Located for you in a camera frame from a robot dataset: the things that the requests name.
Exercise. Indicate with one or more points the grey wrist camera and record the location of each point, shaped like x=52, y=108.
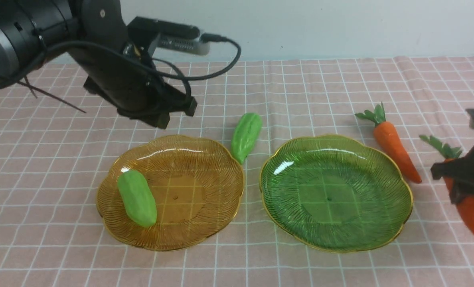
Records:
x=173, y=36

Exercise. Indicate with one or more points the orange toy carrot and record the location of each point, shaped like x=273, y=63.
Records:
x=386, y=135
x=466, y=207

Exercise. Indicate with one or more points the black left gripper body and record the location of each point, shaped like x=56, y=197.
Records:
x=125, y=76

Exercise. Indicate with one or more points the green toy bitter gourd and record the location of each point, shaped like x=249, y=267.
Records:
x=245, y=136

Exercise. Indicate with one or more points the pink checked tablecloth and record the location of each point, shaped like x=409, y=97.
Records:
x=53, y=158

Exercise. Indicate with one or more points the amber ribbed glass plate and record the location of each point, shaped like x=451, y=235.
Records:
x=197, y=186

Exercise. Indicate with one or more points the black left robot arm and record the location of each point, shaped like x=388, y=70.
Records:
x=34, y=32

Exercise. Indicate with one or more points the green ribbed glass plate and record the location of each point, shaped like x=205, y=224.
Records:
x=335, y=194

